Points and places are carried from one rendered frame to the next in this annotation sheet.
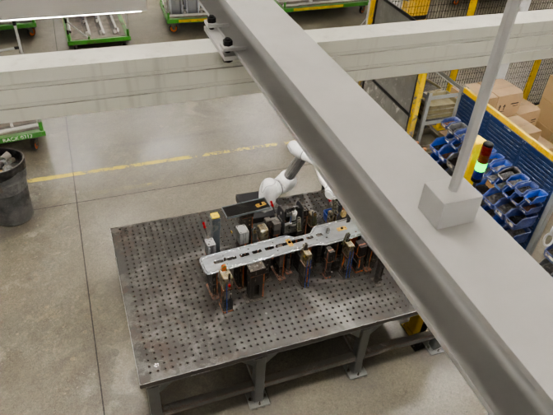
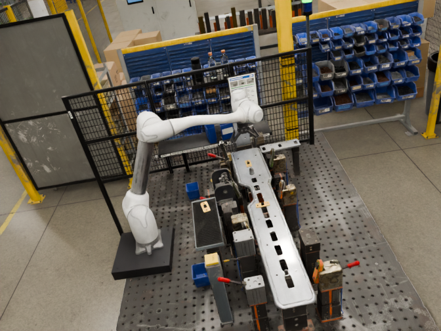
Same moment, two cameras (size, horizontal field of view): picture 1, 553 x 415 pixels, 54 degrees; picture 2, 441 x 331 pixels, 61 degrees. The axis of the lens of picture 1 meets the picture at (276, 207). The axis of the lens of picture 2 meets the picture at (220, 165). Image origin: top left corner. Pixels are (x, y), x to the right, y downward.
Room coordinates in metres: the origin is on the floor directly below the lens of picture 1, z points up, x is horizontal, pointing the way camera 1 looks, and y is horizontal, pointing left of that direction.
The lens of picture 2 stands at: (2.57, 1.51, 2.45)
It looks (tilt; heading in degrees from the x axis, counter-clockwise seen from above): 33 degrees down; 296
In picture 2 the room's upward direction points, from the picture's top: 11 degrees counter-clockwise
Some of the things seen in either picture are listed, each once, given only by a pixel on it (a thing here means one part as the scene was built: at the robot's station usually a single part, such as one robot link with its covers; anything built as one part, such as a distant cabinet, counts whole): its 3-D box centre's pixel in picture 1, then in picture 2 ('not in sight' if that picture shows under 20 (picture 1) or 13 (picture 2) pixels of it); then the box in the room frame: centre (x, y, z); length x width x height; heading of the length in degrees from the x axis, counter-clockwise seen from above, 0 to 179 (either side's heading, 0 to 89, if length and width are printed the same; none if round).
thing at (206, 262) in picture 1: (287, 244); (264, 207); (3.12, -0.11, 1.00); 1.38 x 0.22 x 0.02; 117
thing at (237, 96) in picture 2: not in sight; (240, 102); (3.33, -0.53, 1.48); 0.13 x 0.11 x 0.16; 136
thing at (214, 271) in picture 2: (215, 238); (220, 291); (3.22, 0.47, 0.92); 0.08 x 0.08 x 0.44; 27
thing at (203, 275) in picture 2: not in sight; (201, 275); (3.43, 0.26, 0.74); 0.11 x 0.10 x 0.09; 117
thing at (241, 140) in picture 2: not in sight; (240, 125); (3.45, -0.78, 1.17); 0.12 x 0.01 x 0.34; 27
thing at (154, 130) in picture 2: (297, 148); (155, 131); (3.75, -0.14, 1.47); 0.18 x 0.14 x 0.13; 46
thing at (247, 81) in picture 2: not in sight; (243, 92); (3.50, -1.08, 1.30); 0.23 x 0.02 x 0.31; 27
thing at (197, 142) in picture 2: not in sight; (213, 138); (3.72, -0.84, 1.01); 0.90 x 0.22 x 0.03; 27
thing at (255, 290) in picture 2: (210, 258); (257, 306); (3.02, 0.48, 0.88); 0.11 x 0.10 x 0.36; 27
